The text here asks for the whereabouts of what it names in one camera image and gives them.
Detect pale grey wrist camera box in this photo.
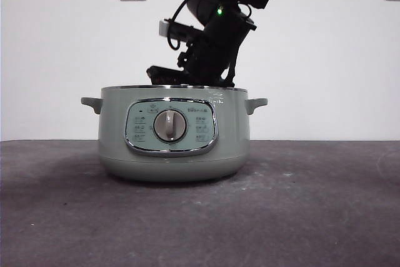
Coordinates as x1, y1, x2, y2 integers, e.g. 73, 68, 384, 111
158, 19, 201, 43

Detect pale green electric pot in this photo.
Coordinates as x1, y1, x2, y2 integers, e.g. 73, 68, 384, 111
80, 84, 269, 183

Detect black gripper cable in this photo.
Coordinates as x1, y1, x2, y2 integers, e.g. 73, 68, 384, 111
223, 41, 240, 86

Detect black camera cable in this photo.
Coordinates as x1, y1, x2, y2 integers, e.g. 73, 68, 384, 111
166, 0, 226, 51

